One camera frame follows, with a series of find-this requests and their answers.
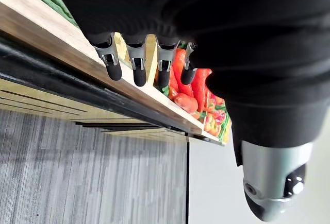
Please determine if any small orange carrot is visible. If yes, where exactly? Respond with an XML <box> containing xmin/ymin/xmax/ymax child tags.
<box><xmin>167</xmin><ymin>87</ymin><xmax>179</xmax><ymax>101</ymax></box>

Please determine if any wooden produce display shelf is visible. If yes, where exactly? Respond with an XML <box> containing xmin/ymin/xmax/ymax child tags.
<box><xmin>0</xmin><ymin>0</ymin><xmax>233</xmax><ymax>147</ymax></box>

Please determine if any slim orange carrot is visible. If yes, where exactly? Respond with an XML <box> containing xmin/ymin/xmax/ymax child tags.
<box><xmin>168</xmin><ymin>67</ymin><xmax>180</xmax><ymax>93</ymax></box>

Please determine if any green bean bunch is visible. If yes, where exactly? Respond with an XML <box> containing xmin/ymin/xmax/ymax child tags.
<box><xmin>218</xmin><ymin>107</ymin><xmax>232</xmax><ymax>144</ymax></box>

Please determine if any orange red bell pepper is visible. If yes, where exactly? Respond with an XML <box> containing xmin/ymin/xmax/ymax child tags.
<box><xmin>203</xmin><ymin>112</ymin><xmax>223</xmax><ymax>136</ymax></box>

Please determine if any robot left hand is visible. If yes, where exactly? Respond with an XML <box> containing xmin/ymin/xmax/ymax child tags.
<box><xmin>47</xmin><ymin>0</ymin><xmax>330</xmax><ymax>222</ymax></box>

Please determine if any thick orange carrot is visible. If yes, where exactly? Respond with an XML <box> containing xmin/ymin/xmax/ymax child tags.
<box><xmin>174</xmin><ymin>92</ymin><xmax>199</xmax><ymax>114</ymax></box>

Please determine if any long orange carrot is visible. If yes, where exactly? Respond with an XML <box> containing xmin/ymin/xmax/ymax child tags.
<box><xmin>192</xmin><ymin>68</ymin><xmax>213</xmax><ymax>113</ymax></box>
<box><xmin>172</xmin><ymin>48</ymin><xmax>194</xmax><ymax>96</ymax></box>

